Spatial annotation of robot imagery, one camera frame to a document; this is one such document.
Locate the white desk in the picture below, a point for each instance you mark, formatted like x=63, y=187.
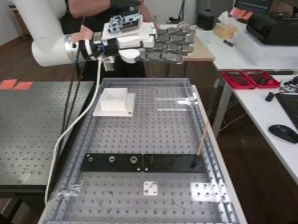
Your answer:
x=260, y=113

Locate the small white bracket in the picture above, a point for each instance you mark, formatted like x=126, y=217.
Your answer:
x=150, y=188

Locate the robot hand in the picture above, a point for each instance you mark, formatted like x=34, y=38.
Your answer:
x=170, y=43

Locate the black machine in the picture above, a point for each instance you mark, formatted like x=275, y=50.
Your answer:
x=272, y=28

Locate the black computer mouse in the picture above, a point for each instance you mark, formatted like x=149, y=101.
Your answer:
x=283, y=133

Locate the orange sticky note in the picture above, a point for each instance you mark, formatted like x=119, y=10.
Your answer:
x=22, y=86
x=8, y=84

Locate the thin stick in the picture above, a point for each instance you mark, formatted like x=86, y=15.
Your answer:
x=200, y=143

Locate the clear box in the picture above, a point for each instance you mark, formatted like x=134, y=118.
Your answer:
x=146, y=133

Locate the small white box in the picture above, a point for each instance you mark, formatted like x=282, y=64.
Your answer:
x=114, y=101

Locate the person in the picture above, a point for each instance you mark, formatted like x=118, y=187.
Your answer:
x=87, y=6

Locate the black plate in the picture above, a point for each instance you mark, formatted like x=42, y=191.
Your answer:
x=167, y=163

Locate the red tray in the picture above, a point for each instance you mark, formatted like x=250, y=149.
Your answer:
x=238, y=79
x=264, y=78

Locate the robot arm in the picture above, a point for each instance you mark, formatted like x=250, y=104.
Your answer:
x=46, y=40

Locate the black keyboard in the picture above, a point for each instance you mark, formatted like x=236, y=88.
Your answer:
x=290, y=108

